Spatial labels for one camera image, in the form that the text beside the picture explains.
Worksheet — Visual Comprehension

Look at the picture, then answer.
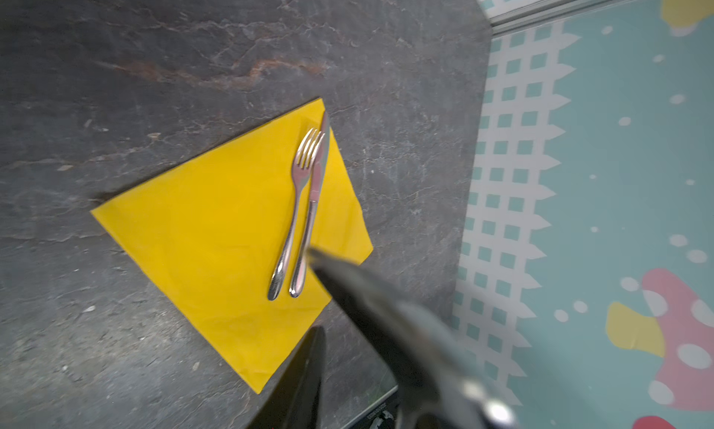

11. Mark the yellow paper napkin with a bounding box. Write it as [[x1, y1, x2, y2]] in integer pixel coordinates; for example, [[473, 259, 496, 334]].
[[90, 98, 375, 395]]

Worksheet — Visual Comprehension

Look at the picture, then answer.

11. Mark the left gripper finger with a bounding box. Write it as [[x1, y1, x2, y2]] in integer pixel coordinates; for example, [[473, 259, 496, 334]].
[[247, 327, 325, 429]]

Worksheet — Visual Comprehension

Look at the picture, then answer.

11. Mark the silver fork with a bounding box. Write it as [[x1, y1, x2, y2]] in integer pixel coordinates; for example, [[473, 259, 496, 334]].
[[268, 129, 324, 301]]

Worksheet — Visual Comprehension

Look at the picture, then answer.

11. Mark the silver spoon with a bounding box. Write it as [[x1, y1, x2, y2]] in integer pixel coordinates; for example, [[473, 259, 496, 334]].
[[307, 248, 519, 428]]

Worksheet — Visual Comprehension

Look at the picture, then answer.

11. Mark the silver knife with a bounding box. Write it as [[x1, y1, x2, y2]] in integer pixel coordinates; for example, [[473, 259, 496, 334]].
[[289, 111, 331, 298]]

